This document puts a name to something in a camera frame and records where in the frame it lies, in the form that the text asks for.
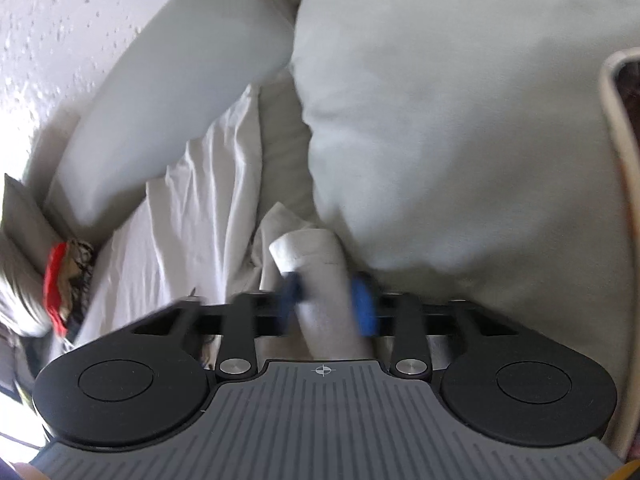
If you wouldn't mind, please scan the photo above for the white cloth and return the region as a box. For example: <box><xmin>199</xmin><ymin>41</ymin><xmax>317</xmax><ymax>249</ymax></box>
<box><xmin>75</xmin><ymin>85</ymin><xmax>266</xmax><ymax>348</ymax></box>

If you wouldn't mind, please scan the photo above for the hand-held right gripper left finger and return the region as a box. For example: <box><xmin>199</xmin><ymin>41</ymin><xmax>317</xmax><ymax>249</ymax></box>
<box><xmin>114</xmin><ymin>272</ymin><xmax>305</xmax><ymax>378</ymax></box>

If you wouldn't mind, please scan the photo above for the red patterned cloth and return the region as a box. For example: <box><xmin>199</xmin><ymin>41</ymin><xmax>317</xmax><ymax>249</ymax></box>
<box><xmin>43</xmin><ymin>240</ymin><xmax>97</xmax><ymax>336</ymax></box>

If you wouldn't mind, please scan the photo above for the grey throw pillow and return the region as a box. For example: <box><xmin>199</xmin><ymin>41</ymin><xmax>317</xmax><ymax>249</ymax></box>
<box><xmin>1</xmin><ymin>174</ymin><xmax>66</xmax><ymax>337</ymax></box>

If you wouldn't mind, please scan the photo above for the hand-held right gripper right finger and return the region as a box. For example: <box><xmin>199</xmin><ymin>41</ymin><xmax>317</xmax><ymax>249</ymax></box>
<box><xmin>350</xmin><ymin>274</ymin><xmax>521</xmax><ymax>378</ymax></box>

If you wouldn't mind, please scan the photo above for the purple banquet chair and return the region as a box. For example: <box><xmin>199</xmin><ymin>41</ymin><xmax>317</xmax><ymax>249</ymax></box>
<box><xmin>597</xmin><ymin>47</ymin><xmax>640</xmax><ymax>461</ymax></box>

